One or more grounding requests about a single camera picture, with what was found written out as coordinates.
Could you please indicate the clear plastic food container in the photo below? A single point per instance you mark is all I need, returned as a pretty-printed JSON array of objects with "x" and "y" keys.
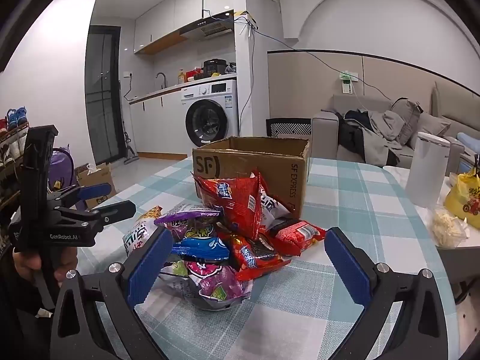
[{"x": 446, "y": 228}]

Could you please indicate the white wall cabinets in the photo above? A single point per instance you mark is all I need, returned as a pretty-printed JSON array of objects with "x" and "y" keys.
[{"x": 168, "y": 18}]

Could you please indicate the upright vacuum cleaner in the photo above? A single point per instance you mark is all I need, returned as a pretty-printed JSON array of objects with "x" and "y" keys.
[{"x": 129, "y": 150}]

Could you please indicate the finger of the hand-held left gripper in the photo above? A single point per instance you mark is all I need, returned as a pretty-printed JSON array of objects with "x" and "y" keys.
[
  {"x": 93, "y": 191},
  {"x": 120, "y": 209}
]

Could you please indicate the blue cookie packet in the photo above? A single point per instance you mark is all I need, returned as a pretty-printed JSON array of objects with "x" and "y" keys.
[{"x": 200, "y": 249}]

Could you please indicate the curved kitchen faucet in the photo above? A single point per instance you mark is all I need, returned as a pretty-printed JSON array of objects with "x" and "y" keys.
[{"x": 164, "y": 78}]

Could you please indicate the silver range hood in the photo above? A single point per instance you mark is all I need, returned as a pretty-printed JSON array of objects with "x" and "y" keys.
[{"x": 210, "y": 28}]

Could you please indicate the red noodle packet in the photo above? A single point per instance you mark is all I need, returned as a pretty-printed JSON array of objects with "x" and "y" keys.
[{"x": 300, "y": 236}]

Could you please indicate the large red snack bag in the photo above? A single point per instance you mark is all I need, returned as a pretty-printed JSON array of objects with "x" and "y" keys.
[{"x": 228, "y": 202}]

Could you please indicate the yellow plastic bag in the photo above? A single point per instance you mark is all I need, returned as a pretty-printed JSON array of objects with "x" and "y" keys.
[{"x": 463, "y": 198}]

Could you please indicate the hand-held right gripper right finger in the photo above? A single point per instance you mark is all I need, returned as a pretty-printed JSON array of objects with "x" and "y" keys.
[{"x": 347, "y": 266}]

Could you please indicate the red box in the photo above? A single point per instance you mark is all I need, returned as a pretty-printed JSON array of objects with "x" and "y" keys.
[{"x": 195, "y": 74}]

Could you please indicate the pile of dark grey clothes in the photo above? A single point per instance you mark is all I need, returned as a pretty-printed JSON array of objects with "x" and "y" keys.
[{"x": 371, "y": 135}]

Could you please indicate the shoe rack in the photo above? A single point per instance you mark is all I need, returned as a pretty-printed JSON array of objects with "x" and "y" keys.
[{"x": 9, "y": 165}]

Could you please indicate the blue shoes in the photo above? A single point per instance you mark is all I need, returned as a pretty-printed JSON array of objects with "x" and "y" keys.
[{"x": 17, "y": 118}]

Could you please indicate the light blue pillow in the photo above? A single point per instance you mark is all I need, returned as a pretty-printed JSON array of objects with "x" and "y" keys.
[{"x": 468, "y": 142}]

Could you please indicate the white router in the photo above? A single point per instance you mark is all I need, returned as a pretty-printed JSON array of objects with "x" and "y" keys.
[{"x": 247, "y": 18}]

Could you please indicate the grey sofa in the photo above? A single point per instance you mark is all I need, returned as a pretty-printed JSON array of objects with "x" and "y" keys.
[{"x": 326, "y": 131}]

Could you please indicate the purple silver snack packet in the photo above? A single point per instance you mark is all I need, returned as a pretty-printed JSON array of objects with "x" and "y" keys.
[{"x": 187, "y": 219}]

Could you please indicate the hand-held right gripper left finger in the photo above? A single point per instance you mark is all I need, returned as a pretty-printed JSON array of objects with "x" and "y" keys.
[{"x": 148, "y": 266}]

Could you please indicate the white black-print snack packet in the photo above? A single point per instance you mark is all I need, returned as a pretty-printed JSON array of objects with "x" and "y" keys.
[{"x": 272, "y": 206}]

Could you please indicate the white kitchen base cabinets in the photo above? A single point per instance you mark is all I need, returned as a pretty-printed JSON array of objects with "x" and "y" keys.
[{"x": 157, "y": 120}]

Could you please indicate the white green wall panel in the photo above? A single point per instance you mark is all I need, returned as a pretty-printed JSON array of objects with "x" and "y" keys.
[{"x": 347, "y": 82}]

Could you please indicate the small printed cardboard box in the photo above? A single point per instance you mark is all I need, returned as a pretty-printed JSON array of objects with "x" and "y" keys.
[{"x": 101, "y": 176}]

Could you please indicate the white washing machine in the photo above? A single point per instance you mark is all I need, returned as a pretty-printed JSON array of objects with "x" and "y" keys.
[{"x": 210, "y": 93}]

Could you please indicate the white cylindrical canister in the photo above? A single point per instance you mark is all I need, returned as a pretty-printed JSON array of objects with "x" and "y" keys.
[{"x": 427, "y": 172}]

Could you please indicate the black white patterned basket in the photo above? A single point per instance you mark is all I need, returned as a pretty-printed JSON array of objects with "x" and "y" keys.
[{"x": 288, "y": 127}]

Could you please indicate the brown cardboard box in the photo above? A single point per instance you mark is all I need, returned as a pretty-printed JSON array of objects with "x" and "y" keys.
[{"x": 247, "y": 161}]

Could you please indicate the teal checkered tablecloth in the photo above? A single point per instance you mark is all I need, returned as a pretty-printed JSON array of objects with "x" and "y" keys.
[{"x": 337, "y": 195}]

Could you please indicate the large purple snack bag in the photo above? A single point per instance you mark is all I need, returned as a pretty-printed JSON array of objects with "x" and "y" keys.
[{"x": 213, "y": 285}]

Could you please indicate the dark glass door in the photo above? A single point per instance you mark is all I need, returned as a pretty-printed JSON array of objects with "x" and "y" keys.
[{"x": 103, "y": 93}]

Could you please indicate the person's left hand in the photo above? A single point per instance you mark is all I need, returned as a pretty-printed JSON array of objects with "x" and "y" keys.
[{"x": 24, "y": 262}]

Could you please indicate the grey sofa cushion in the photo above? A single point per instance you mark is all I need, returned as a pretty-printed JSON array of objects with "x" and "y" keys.
[{"x": 433, "y": 127}]

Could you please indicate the red cookie packet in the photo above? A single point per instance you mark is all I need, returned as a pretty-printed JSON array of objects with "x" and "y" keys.
[{"x": 255, "y": 257}]

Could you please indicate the grey backpack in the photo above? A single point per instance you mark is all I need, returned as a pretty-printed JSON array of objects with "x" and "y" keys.
[{"x": 407, "y": 116}]

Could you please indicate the yellow bottle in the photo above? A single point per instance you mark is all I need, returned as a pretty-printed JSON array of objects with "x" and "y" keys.
[{"x": 181, "y": 78}]

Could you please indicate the black rice cooker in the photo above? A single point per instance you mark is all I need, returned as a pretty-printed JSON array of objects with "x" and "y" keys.
[{"x": 214, "y": 66}]

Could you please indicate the white marble side table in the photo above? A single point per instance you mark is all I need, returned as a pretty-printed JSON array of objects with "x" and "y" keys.
[{"x": 397, "y": 176}]

